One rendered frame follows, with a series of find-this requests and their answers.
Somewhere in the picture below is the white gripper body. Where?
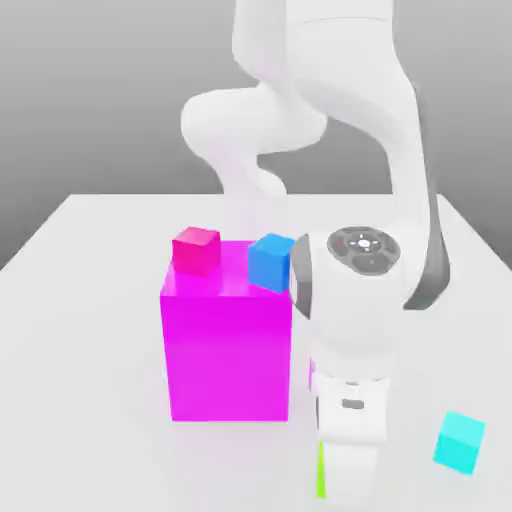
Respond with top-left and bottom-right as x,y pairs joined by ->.
323,440 -> 381,504

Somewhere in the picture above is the small green cube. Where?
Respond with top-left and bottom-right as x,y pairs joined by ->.
316,439 -> 328,500

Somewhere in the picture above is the small cyan cube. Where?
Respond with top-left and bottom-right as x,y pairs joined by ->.
432,409 -> 488,477

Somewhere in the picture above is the small blue cube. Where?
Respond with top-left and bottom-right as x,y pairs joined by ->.
247,232 -> 298,296

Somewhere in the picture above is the small red cube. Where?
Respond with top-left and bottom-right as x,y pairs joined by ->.
171,226 -> 222,278

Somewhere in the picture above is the large magenta box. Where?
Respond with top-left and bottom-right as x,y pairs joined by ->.
159,238 -> 296,424

